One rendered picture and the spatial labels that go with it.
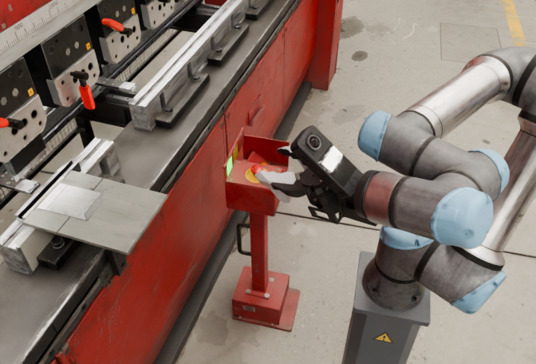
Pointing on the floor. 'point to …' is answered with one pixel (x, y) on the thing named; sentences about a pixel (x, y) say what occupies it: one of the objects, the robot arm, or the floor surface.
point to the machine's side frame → (326, 24)
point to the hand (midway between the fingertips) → (270, 160)
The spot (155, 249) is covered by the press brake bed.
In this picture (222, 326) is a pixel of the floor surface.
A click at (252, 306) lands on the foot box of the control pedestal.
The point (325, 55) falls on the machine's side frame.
